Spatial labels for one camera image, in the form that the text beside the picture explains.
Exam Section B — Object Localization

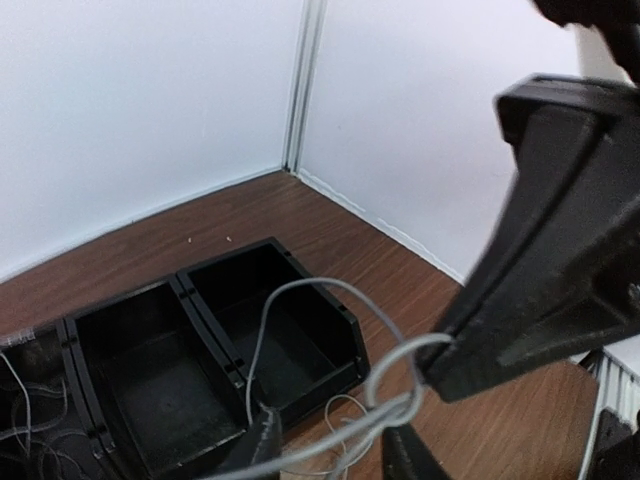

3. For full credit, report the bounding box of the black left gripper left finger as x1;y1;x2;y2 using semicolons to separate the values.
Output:
200;405;283;479

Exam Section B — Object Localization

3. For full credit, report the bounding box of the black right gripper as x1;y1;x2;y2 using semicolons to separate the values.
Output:
534;0;639;83

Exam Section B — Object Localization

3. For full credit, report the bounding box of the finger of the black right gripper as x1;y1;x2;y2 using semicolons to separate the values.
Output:
417;76;639;402

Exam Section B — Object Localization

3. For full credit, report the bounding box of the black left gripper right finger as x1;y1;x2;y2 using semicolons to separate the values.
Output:
382;424;450;480

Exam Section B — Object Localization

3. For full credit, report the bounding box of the grey cable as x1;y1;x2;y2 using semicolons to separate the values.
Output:
0;349;76;480
197;277;456;480

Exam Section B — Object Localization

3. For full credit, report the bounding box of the black three-compartment bin tray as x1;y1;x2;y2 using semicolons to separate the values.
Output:
1;238;369;479

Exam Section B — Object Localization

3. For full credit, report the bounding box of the aluminium front rail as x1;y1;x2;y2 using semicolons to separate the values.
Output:
578;349;639;479

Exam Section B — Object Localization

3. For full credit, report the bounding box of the aluminium frame post right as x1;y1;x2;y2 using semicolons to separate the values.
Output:
282;0;328;175

